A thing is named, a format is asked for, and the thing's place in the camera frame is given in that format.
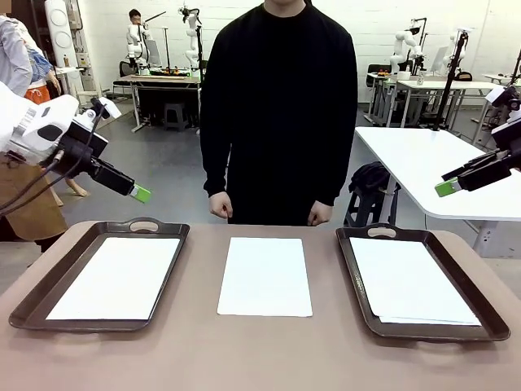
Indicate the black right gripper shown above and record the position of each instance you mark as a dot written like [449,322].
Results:
[484,175]

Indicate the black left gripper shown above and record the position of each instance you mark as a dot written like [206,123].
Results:
[110,175]

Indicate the white A4 paper sheet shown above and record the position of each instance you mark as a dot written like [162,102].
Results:
[431,322]
[407,277]
[114,277]

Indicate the person's right forearm black sleeve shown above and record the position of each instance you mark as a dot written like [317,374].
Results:
[215,167]

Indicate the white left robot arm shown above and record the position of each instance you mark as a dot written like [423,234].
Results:
[24,122]

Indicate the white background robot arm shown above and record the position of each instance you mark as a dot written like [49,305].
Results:
[401,45]
[191,40]
[453,40]
[134,45]

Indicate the person's right hand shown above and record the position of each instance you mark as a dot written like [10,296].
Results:
[221,205]

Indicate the person's left hand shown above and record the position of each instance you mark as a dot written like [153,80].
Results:
[320,213]

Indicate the grey plastic stool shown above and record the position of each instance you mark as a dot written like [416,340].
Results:
[176,116]

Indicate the black garment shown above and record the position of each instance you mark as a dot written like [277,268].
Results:
[372,177]

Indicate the long white desk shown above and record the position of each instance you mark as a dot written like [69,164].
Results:
[439,84]

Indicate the black step stool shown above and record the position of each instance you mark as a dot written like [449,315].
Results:
[366,207]

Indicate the white wooden stool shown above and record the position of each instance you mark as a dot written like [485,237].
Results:
[87,97]

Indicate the wood top workbench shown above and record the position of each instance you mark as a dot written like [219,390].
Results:
[163,80]

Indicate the white cylinder container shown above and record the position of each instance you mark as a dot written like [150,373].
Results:
[403,76]

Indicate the white monitor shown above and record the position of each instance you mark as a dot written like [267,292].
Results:
[439,59]

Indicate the black office chair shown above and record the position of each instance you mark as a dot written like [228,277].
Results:
[125,69]

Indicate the white A4 paper stack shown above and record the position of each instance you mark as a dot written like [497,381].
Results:
[264,277]

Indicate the dark brown plastic tray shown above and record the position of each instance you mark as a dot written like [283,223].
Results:
[32,301]
[494,322]

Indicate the person in black sweater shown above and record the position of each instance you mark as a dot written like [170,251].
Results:
[277,81]

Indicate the background person at workbench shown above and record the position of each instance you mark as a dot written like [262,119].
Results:
[135,16]

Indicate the tall white air conditioner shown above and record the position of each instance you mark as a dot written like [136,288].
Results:
[61,28]

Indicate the right wrist camera assembly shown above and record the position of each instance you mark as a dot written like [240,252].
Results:
[506,136]

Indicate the wrist camera assembly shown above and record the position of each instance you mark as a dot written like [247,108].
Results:
[83,142]
[506,136]

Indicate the left wrist camera assembly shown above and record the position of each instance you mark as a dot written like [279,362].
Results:
[83,142]

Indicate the tall black camera stand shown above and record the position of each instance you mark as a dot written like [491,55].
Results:
[449,89]

